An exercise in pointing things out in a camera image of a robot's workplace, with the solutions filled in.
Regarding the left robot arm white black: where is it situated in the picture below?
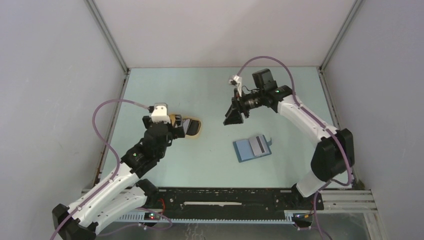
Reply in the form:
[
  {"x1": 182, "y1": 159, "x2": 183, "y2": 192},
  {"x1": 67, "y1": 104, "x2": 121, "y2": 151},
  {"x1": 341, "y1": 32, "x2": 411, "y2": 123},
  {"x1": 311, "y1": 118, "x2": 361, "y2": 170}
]
[{"x1": 52, "y1": 114, "x2": 185, "y2": 240}]

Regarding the white grey credit card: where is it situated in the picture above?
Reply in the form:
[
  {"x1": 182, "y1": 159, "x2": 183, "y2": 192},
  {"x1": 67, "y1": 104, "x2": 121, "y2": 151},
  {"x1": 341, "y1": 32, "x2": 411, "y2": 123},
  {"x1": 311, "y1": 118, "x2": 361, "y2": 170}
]
[{"x1": 248, "y1": 135, "x2": 271, "y2": 158}]

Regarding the blue card holder wallet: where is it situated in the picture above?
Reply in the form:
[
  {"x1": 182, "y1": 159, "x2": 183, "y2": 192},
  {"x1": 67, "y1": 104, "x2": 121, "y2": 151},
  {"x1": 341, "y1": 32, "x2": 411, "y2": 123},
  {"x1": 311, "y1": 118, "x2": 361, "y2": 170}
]
[{"x1": 232, "y1": 134, "x2": 273, "y2": 163}]

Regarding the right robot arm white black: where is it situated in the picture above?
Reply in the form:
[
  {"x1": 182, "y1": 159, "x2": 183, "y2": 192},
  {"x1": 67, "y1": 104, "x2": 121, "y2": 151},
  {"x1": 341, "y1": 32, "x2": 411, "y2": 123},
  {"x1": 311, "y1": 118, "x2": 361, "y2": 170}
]
[{"x1": 223, "y1": 68, "x2": 355, "y2": 209}]

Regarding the aluminium frame rail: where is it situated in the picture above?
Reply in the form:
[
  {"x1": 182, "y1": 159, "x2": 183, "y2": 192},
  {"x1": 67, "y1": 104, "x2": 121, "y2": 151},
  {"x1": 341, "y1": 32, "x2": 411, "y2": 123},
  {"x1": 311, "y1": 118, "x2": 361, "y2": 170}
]
[{"x1": 67, "y1": 188, "x2": 388, "y2": 240}]

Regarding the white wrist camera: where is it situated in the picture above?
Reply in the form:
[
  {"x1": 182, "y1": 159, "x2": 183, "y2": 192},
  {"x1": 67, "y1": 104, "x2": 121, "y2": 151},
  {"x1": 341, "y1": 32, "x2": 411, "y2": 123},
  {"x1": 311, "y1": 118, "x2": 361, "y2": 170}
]
[
  {"x1": 228, "y1": 74, "x2": 243, "y2": 97},
  {"x1": 150, "y1": 102, "x2": 171, "y2": 124}
]

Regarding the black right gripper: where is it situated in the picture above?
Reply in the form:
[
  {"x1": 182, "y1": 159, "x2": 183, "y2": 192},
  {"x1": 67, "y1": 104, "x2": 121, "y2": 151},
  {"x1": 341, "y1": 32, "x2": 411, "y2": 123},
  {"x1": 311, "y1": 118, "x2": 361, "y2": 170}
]
[{"x1": 223, "y1": 88, "x2": 264, "y2": 127}]

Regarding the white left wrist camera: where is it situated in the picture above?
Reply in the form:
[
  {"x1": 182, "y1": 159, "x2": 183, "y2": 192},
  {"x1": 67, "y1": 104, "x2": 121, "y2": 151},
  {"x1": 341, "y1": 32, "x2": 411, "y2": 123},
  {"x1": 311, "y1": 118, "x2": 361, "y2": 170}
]
[{"x1": 150, "y1": 102, "x2": 171, "y2": 124}]

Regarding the black credit card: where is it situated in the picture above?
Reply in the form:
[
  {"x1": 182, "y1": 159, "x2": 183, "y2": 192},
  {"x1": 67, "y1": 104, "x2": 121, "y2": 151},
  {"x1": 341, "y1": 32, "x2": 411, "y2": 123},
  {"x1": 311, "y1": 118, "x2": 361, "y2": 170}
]
[{"x1": 183, "y1": 118, "x2": 201, "y2": 137}]

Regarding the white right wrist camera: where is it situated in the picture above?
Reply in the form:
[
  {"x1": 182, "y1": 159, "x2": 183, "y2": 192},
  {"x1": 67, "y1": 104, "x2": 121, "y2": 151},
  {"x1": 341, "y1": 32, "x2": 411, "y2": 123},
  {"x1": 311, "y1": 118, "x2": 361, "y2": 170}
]
[{"x1": 228, "y1": 74, "x2": 243, "y2": 97}]

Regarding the beige oval card tray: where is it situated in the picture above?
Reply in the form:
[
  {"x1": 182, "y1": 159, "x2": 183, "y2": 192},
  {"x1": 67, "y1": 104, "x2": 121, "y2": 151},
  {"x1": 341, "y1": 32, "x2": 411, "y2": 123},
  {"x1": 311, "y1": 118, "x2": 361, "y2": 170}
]
[{"x1": 169, "y1": 114, "x2": 202, "y2": 139}]

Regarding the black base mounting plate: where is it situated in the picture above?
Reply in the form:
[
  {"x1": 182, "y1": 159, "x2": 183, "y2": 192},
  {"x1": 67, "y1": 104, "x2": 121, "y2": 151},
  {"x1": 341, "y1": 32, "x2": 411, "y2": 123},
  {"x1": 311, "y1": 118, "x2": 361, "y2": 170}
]
[{"x1": 144, "y1": 187, "x2": 324, "y2": 221}]

